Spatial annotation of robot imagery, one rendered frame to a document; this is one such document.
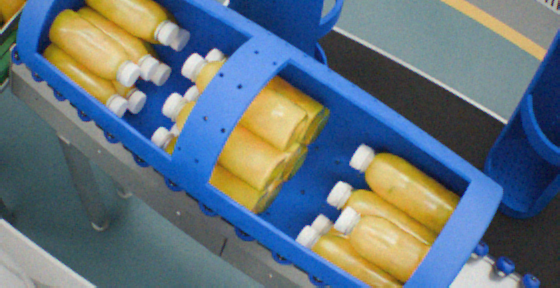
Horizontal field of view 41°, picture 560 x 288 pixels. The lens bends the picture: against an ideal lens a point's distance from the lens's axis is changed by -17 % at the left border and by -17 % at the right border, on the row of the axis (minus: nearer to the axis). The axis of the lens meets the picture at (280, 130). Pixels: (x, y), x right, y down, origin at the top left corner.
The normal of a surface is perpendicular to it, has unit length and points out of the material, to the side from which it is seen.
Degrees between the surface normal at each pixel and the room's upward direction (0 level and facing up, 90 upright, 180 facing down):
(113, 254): 0
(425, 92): 0
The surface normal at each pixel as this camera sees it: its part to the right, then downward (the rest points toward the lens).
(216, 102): -0.15, -0.15
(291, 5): 0.01, 0.90
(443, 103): 0.07, -0.44
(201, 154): -0.41, 0.30
